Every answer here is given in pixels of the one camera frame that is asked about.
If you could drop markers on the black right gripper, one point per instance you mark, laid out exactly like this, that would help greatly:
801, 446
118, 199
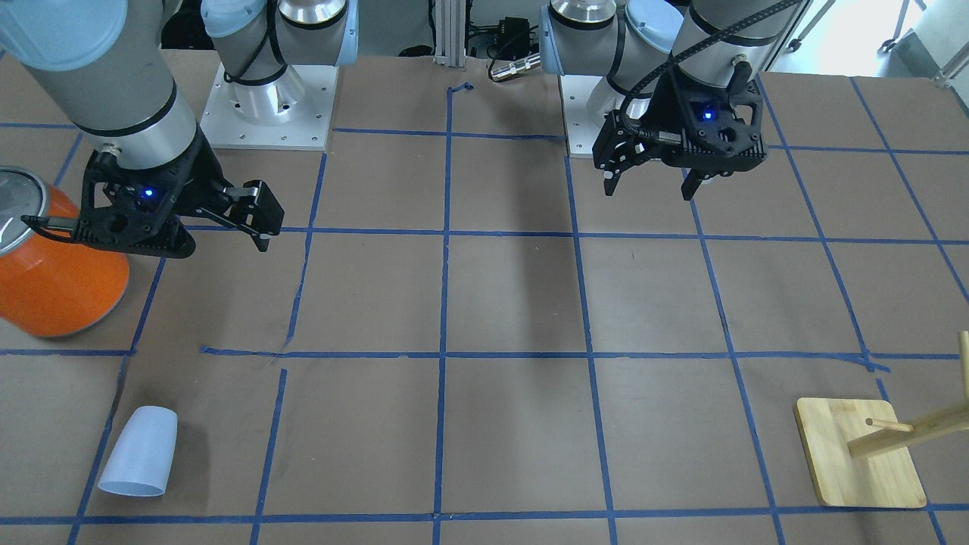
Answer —
198, 178

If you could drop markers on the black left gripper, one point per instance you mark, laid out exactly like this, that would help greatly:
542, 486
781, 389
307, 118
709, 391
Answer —
660, 108

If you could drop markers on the light blue plastic cup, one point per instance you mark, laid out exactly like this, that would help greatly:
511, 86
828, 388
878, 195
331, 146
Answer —
140, 462

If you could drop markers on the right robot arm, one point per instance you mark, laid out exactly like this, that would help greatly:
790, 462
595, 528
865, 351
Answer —
152, 163

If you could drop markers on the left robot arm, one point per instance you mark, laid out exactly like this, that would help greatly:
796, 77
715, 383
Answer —
632, 43

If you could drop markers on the wooden cup rack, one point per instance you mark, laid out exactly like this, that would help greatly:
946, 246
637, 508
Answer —
857, 450

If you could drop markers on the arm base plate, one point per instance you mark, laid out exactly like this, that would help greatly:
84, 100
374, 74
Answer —
586, 100
291, 114

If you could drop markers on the aluminium frame post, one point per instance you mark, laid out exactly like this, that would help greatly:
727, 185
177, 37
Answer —
449, 31

